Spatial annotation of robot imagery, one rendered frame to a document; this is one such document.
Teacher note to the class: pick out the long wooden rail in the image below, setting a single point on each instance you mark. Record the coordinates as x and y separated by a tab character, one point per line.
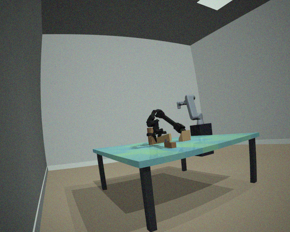
161	138

